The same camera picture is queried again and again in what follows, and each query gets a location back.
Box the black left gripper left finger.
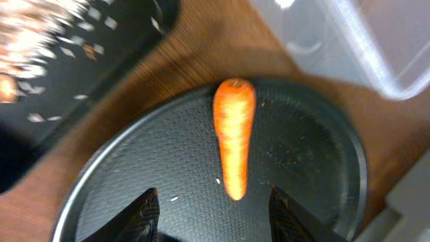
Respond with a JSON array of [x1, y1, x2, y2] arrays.
[[83, 188, 160, 242]]

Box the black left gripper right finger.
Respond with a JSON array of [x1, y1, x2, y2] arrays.
[[269, 186, 347, 242]]

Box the orange carrot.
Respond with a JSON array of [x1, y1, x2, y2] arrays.
[[213, 79, 256, 201]]

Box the rice and peanut shells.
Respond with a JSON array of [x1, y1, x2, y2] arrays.
[[1, 0, 118, 104]]

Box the grey dishwasher rack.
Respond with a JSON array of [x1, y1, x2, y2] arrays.
[[355, 151, 429, 242]]

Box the round black tray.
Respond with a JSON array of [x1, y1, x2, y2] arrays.
[[52, 79, 367, 241]]

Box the black rectangular tray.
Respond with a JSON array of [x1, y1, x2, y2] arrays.
[[1, 0, 181, 192]]

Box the clear plastic bin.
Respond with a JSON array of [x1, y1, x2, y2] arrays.
[[252, 0, 429, 100]]

